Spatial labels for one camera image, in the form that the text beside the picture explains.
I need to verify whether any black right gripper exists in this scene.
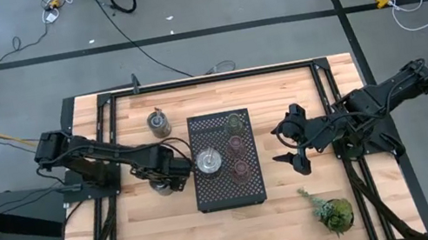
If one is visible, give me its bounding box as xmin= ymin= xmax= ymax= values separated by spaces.
xmin=264 ymin=98 xmax=338 ymax=181

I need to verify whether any pink glass candlestick holder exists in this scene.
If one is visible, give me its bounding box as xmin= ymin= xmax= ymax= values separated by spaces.
xmin=227 ymin=157 xmax=255 ymax=187
xmin=224 ymin=133 xmax=250 ymax=162

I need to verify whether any green glass candlestick holder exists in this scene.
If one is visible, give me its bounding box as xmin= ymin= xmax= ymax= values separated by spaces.
xmin=222 ymin=110 xmax=247 ymax=139

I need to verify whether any black perforated metal shelf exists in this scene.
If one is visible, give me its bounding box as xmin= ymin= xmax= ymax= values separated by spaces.
xmin=181 ymin=106 xmax=268 ymax=216

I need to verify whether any potted succulent plant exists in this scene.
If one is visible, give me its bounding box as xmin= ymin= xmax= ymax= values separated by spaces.
xmin=295 ymin=178 xmax=358 ymax=240

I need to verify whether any black corner control box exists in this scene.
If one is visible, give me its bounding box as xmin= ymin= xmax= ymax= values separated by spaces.
xmin=55 ymin=95 xmax=84 ymax=142

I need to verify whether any white power adapter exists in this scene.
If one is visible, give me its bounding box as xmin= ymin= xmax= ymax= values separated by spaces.
xmin=42 ymin=7 xmax=62 ymax=25

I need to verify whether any black aluminium table frame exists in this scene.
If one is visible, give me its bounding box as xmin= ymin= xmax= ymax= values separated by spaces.
xmin=23 ymin=39 xmax=428 ymax=240

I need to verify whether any grey cable loop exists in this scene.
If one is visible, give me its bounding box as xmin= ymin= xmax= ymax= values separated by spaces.
xmin=202 ymin=58 xmax=237 ymax=77

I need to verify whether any long black floor cable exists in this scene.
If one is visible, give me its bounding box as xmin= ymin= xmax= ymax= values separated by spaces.
xmin=86 ymin=0 xmax=195 ymax=95

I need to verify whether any orange yellow cable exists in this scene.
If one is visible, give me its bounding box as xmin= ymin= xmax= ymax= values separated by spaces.
xmin=0 ymin=120 xmax=41 ymax=152

